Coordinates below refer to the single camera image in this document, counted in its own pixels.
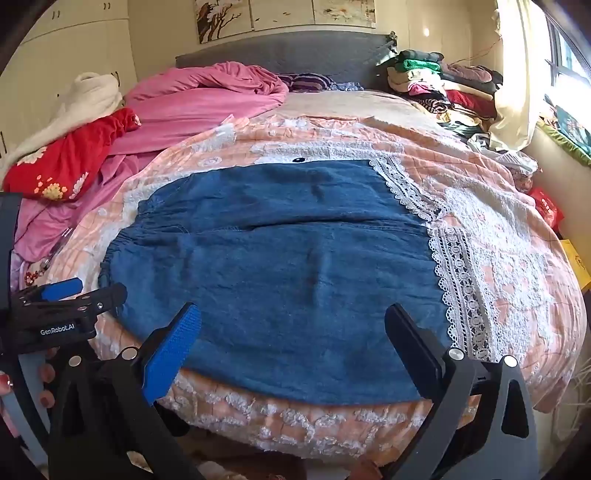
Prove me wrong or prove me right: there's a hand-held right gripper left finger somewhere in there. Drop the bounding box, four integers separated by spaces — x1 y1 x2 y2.
48 302 204 480

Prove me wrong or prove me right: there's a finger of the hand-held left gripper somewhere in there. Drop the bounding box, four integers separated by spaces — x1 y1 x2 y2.
69 283 127 319
18 278 84 306

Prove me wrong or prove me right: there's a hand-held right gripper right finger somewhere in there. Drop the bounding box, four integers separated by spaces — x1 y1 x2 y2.
385 302 541 480

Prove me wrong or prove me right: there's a blue denim pants lace trim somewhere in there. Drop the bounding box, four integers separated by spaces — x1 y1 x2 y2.
97 154 492 407

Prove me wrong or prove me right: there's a person's left hand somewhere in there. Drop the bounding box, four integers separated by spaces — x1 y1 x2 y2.
0 348 58 411

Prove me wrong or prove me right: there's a smartphone in clear case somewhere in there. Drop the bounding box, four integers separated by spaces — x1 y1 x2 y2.
44 225 75 273

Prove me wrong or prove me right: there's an orange printed fluffy blanket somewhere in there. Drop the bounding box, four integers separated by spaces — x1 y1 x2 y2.
44 113 589 462

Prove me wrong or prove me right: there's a red floral cloth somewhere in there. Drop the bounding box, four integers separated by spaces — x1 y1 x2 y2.
2 107 143 202

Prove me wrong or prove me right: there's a yellow box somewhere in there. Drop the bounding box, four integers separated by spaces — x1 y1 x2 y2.
558 237 591 291

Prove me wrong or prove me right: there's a white fluffy blanket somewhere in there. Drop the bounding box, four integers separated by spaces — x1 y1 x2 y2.
0 71 124 185

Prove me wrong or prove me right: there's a red plastic bag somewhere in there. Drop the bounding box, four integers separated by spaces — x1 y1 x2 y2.
529 187 565 229

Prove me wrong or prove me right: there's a pink duvet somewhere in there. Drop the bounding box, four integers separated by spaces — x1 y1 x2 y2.
11 62 289 273

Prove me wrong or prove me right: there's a cream wardrobe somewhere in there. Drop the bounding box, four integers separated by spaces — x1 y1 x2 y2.
0 0 139 176

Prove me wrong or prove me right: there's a beige bed sheet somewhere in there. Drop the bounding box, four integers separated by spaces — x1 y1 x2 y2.
281 90 444 125

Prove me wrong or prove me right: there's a pile of folded clothes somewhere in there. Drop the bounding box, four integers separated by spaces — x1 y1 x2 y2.
385 46 539 174

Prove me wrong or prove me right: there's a green windowsill cushion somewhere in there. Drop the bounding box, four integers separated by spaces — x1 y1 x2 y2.
538 104 591 167

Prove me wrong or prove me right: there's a cream curtain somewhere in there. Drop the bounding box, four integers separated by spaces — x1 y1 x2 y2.
489 0 561 153

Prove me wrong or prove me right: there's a striped purple pillow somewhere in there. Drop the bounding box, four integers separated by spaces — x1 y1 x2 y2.
279 73 338 93

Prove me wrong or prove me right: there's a grey clamp on headboard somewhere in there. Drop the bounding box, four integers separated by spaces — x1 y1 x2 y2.
376 31 400 65

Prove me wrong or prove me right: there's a grey padded headboard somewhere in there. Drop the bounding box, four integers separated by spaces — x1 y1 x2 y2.
175 32 393 90

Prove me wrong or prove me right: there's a window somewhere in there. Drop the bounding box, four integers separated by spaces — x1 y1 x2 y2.
545 14 591 107

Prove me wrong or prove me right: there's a tree branch wall painting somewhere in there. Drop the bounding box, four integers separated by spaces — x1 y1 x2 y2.
194 0 252 44

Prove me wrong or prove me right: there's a pale middle wall painting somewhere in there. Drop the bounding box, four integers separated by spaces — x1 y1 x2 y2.
249 0 315 31

